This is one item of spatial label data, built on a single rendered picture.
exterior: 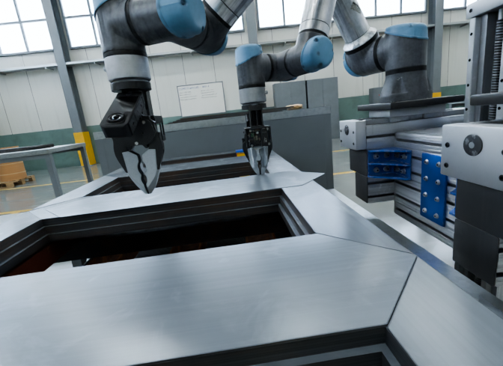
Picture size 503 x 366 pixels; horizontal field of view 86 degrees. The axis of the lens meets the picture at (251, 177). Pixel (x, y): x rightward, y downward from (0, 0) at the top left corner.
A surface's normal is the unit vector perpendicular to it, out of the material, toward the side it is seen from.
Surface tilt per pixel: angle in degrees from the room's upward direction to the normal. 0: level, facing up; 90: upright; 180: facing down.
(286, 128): 90
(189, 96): 90
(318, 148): 90
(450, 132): 90
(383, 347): 0
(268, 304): 0
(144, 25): 119
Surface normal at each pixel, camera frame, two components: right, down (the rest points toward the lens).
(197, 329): -0.11, -0.97
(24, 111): 0.05, 0.22
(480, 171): -0.99, 0.11
